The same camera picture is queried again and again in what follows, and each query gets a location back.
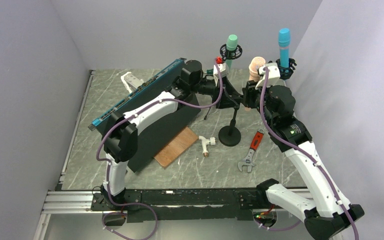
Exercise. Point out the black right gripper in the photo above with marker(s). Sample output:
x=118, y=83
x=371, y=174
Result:
x=249, y=92

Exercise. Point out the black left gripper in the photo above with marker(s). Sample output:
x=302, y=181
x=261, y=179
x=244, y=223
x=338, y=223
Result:
x=226, y=100

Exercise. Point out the beige microphone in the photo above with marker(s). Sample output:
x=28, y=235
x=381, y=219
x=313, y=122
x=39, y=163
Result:
x=253, y=68

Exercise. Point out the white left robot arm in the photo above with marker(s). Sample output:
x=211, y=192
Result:
x=142, y=123

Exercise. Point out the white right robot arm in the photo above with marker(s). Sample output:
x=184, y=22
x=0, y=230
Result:
x=329, y=212

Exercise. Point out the black tripod microphone stand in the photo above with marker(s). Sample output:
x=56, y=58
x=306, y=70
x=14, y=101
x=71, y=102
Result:
x=207, y=114

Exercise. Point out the black round-base microphone stand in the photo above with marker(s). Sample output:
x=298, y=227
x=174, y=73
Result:
x=230, y=135

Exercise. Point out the green microphone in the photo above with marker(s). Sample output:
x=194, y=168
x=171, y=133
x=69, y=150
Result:
x=230, y=53

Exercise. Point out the blue microphone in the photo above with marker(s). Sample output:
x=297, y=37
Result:
x=284, y=39

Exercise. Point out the white plastic faucet fitting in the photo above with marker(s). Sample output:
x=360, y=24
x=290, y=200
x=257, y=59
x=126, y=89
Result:
x=205, y=142

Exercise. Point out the wooden board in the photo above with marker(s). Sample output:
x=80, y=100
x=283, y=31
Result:
x=179, y=144

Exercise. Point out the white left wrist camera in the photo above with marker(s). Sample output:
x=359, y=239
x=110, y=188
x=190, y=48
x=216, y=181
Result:
x=221, y=69

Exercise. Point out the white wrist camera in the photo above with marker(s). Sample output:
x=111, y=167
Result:
x=221, y=69
x=269, y=73

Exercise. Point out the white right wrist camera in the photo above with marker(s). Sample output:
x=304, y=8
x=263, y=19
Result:
x=269, y=73

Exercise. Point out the green handled screwdriver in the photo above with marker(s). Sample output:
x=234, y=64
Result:
x=208, y=72

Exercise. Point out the black round-base shock-mount stand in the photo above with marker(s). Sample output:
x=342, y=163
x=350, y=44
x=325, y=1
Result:
x=286, y=73

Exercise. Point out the red handled adjustable wrench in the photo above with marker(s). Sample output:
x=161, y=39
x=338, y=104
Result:
x=247, y=161

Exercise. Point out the dark blue-edged network switch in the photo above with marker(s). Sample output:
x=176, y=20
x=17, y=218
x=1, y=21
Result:
x=142, y=146

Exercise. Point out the white metal bracket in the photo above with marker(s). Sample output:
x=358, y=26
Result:
x=130, y=82

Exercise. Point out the black mounting base rail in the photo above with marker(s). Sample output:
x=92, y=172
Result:
x=141, y=205

